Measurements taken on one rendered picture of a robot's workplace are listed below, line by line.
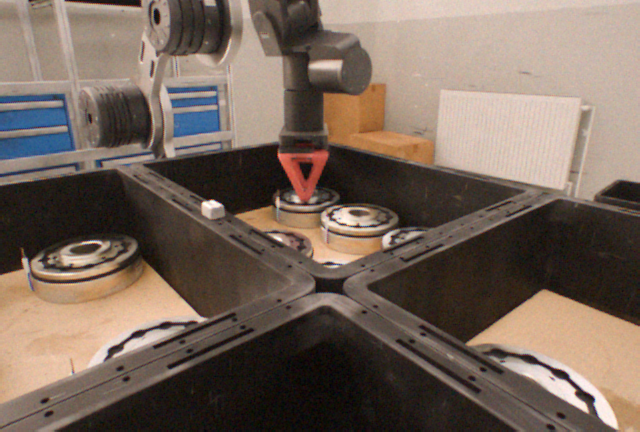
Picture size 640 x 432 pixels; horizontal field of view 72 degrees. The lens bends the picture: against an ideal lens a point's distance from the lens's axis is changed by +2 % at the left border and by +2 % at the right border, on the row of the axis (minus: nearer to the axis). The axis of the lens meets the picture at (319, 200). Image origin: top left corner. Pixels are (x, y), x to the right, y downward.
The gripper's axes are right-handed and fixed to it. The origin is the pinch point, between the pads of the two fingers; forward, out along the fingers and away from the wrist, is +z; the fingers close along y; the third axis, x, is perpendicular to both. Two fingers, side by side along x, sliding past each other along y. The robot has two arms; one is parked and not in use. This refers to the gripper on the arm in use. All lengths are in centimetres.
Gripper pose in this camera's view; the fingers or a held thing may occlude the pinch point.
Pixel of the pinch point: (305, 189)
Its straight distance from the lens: 65.0
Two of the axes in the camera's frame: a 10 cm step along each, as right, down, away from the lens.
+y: 0.1, -3.3, 9.5
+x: -10.0, 0.0, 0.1
